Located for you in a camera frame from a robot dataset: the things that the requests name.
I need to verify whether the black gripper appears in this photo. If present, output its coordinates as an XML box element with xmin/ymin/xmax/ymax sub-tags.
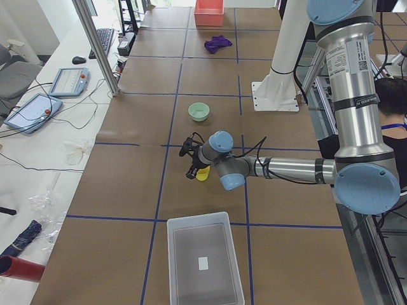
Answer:
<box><xmin>179</xmin><ymin>132</ymin><xmax>204</xmax><ymax>179</ymax></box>

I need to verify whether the yellow plastic cup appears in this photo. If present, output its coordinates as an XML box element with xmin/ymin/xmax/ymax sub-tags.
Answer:
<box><xmin>196</xmin><ymin>166</ymin><xmax>210</xmax><ymax>182</ymax></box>

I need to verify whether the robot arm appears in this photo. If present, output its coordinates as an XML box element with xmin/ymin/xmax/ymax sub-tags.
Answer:
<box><xmin>179</xmin><ymin>1</ymin><xmax>403</xmax><ymax>215</ymax></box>

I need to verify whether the mint green bowl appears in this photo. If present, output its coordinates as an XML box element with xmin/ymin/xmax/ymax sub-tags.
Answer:
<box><xmin>188</xmin><ymin>102</ymin><xmax>210</xmax><ymax>122</ymax></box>

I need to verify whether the purple cloth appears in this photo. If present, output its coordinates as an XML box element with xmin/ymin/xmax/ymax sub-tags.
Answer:
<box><xmin>204</xmin><ymin>35</ymin><xmax>233</xmax><ymax>54</ymax></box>

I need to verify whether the white crumpled cloth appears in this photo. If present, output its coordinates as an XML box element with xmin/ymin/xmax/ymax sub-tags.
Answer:
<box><xmin>63</xmin><ymin>141</ymin><xmax>93</xmax><ymax>165</ymax></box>

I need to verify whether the clear plastic bin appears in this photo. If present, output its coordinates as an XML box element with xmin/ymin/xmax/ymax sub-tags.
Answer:
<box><xmin>167</xmin><ymin>212</ymin><xmax>245</xmax><ymax>304</ymax></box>

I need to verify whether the pink plastic bin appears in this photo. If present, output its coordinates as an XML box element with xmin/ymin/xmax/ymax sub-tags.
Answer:
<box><xmin>194</xmin><ymin>0</ymin><xmax>224</xmax><ymax>27</ymax></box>

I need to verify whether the far teach pendant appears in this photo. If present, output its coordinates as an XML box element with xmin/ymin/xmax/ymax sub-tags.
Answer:
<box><xmin>48</xmin><ymin>67</ymin><xmax>90</xmax><ymax>98</ymax></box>

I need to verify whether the teach pendant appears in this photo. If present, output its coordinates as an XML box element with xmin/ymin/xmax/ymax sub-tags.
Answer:
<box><xmin>4</xmin><ymin>93</ymin><xmax>63</xmax><ymax>134</ymax></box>
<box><xmin>48</xmin><ymin>67</ymin><xmax>90</xmax><ymax>98</ymax></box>

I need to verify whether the black keyboard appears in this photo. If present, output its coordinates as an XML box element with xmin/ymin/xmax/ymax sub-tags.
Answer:
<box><xmin>96</xmin><ymin>28</ymin><xmax>115</xmax><ymax>55</ymax></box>

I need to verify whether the black computer mouse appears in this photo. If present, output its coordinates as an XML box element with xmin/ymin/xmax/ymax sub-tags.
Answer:
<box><xmin>72</xmin><ymin>56</ymin><xmax>86</xmax><ymax>65</ymax></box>

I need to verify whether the crumpled clear plastic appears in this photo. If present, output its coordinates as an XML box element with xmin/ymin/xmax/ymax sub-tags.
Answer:
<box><xmin>29</xmin><ymin>189</ymin><xmax>66</xmax><ymax>253</ymax></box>

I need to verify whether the near teach pendant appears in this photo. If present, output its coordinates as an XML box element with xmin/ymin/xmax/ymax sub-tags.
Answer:
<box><xmin>4</xmin><ymin>93</ymin><xmax>63</xmax><ymax>134</ymax></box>

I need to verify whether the dark blue folded umbrella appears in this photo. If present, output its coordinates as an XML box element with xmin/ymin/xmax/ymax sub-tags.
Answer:
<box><xmin>1</xmin><ymin>220</ymin><xmax>42</xmax><ymax>257</ymax></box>

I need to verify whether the grey office chair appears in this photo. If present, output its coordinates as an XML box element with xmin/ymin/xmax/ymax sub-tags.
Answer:
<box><xmin>1</xmin><ymin>39</ymin><xmax>42</xmax><ymax>112</ymax></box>

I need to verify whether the seated person black shirt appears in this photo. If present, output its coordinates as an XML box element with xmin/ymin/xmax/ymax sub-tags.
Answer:
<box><xmin>317</xmin><ymin>78</ymin><xmax>407</xmax><ymax>198</ymax></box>

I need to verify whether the red cylinder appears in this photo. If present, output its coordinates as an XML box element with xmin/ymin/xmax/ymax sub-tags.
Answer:
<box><xmin>1</xmin><ymin>255</ymin><xmax>45</xmax><ymax>283</ymax></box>

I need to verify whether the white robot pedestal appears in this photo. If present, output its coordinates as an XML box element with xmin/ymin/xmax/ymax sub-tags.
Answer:
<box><xmin>252</xmin><ymin>0</ymin><xmax>310</xmax><ymax>112</ymax></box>

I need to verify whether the aluminium frame post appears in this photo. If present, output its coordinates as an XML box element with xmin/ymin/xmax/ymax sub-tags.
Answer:
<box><xmin>72</xmin><ymin>0</ymin><xmax>120</xmax><ymax>97</ymax></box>

